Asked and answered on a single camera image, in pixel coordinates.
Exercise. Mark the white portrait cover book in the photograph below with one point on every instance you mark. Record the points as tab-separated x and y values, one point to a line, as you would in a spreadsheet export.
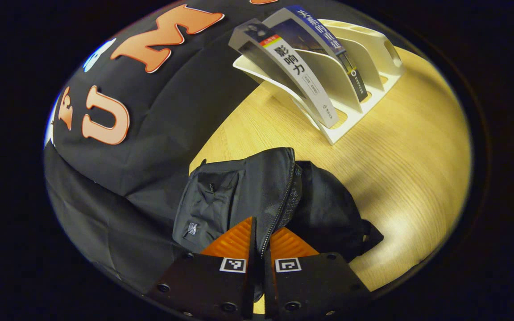
297	71

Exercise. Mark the white bookshelf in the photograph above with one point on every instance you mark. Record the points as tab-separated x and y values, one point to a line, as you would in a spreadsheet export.
333	84

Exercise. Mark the blue cover book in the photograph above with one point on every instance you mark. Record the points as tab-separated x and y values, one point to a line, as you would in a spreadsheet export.
319	30

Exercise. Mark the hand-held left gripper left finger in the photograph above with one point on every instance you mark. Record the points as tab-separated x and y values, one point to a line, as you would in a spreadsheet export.
203	285

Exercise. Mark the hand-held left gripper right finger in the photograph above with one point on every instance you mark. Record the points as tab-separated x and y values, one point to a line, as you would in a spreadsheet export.
310	285

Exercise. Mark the black backdrop cloth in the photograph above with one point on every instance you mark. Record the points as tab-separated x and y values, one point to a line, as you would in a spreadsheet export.
150	133

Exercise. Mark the black schoolbag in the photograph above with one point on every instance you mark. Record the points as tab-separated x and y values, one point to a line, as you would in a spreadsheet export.
221	200

